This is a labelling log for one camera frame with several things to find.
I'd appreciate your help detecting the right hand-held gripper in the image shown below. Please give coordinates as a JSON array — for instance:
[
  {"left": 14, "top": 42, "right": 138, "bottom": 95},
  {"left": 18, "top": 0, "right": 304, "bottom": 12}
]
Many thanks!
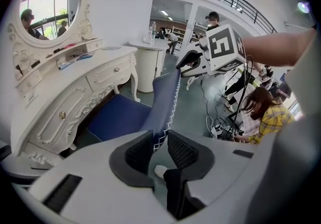
[{"left": 175, "top": 24, "right": 248, "bottom": 78}]

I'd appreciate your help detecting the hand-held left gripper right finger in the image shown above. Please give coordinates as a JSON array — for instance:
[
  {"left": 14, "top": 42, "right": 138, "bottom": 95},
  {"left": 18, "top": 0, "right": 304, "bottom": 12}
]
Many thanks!
[{"left": 167, "top": 129, "right": 277, "bottom": 224}]

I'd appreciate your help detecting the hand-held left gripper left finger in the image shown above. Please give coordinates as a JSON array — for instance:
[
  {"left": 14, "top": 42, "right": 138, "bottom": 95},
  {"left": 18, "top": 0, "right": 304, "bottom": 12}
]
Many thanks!
[{"left": 29, "top": 130, "right": 177, "bottom": 224}]

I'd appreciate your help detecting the blue cushioned chair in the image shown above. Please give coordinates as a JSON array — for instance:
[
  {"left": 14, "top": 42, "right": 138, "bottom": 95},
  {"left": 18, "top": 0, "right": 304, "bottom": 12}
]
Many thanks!
[{"left": 86, "top": 68, "right": 182, "bottom": 151}]

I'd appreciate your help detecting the cream ornate dressing table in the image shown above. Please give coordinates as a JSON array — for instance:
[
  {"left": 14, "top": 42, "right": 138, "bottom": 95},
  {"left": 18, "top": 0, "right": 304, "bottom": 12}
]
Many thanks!
[{"left": 7, "top": 0, "right": 141, "bottom": 168}]

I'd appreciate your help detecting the person's right forearm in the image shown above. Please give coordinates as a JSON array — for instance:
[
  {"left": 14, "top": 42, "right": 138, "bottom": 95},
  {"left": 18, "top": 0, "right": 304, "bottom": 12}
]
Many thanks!
[{"left": 241, "top": 28, "right": 317, "bottom": 67}]

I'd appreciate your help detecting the pale wooden shelf rack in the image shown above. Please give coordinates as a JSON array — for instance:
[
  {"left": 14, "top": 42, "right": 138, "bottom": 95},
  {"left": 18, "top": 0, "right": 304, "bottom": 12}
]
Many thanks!
[{"left": 171, "top": 25, "right": 188, "bottom": 51}]

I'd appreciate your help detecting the white power strip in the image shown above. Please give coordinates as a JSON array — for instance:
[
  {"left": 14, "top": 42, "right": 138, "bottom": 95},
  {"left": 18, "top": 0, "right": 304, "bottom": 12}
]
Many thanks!
[{"left": 210, "top": 123, "right": 222, "bottom": 140}]

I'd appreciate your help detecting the round white ribbed table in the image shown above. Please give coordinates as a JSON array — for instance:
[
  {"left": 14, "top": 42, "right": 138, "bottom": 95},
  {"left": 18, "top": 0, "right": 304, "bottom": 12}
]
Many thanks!
[{"left": 128, "top": 38, "right": 169, "bottom": 94}]

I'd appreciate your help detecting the person's white shoe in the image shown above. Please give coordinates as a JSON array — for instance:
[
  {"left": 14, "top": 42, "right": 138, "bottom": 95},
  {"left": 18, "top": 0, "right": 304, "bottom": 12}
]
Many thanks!
[{"left": 153, "top": 165, "right": 170, "bottom": 179}]

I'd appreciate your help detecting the blue booklet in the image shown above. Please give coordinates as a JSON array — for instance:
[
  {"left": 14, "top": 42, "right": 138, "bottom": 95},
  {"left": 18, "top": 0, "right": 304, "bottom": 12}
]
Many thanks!
[{"left": 74, "top": 53, "right": 95, "bottom": 62}]

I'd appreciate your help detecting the white floor cable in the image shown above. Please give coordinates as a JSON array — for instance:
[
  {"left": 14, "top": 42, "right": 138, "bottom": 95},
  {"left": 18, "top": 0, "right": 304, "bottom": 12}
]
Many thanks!
[{"left": 200, "top": 76, "right": 214, "bottom": 134}]

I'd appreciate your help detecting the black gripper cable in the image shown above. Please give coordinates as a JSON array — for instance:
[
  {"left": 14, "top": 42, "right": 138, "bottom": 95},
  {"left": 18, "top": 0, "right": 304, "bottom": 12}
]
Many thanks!
[{"left": 230, "top": 54, "right": 254, "bottom": 141}]

